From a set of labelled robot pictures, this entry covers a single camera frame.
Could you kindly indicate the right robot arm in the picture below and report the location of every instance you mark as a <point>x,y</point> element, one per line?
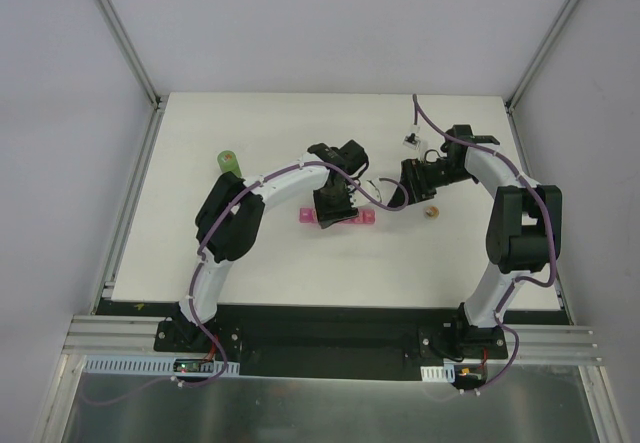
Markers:
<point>522,238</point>

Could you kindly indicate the right aluminium frame post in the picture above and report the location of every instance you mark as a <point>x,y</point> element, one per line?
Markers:
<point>542,52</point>

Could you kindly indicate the pink weekly pill organizer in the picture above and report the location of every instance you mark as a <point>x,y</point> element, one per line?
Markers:
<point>359,217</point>

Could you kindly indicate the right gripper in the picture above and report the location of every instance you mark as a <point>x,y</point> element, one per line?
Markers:
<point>411,181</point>

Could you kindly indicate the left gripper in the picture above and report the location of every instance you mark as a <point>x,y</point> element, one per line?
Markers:
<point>335,211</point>

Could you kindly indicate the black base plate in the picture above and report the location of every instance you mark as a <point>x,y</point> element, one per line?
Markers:
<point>389,344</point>

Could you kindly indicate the left aluminium frame post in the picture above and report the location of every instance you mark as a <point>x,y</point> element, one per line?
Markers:
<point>127,49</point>

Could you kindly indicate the white cable duct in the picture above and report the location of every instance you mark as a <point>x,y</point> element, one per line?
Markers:
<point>438,374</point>
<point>159,366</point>

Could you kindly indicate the brown bottle cap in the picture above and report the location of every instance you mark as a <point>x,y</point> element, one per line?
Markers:
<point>431,212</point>

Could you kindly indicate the left white cable duct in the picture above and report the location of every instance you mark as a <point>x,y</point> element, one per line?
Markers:
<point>159,366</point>

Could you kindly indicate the right white cable duct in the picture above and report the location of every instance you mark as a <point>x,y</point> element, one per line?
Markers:
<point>438,374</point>

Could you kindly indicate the aluminium frame post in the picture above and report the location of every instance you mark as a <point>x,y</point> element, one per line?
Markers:
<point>542,52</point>
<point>127,49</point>

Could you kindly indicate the left aluminium rail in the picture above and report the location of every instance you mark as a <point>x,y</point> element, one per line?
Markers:
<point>96,334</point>

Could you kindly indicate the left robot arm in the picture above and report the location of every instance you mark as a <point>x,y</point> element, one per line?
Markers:
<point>229,220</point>

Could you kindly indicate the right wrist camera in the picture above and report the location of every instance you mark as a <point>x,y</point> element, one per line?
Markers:
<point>412,139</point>

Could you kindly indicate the green cylindrical bottle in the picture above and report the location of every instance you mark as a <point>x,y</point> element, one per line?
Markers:
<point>228,162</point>

